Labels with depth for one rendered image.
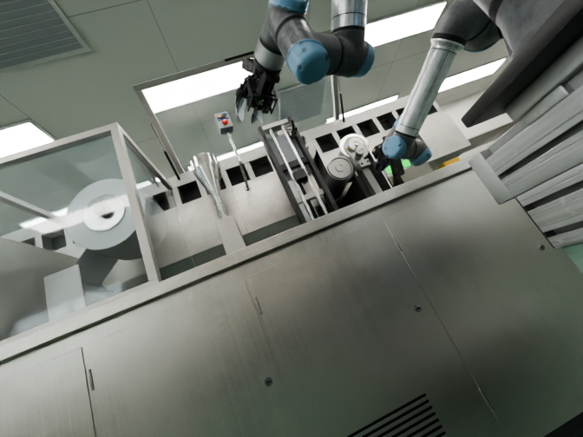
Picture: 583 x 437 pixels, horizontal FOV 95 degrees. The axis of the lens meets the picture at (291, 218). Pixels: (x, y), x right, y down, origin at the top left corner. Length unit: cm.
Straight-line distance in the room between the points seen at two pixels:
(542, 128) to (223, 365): 85
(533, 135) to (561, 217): 12
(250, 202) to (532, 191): 132
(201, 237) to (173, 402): 88
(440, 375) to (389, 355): 15
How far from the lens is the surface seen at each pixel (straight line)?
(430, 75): 99
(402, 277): 94
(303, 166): 116
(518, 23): 49
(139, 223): 107
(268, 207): 157
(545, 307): 118
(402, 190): 101
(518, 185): 53
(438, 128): 212
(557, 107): 47
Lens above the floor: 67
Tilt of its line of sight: 17 degrees up
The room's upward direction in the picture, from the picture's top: 25 degrees counter-clockwise
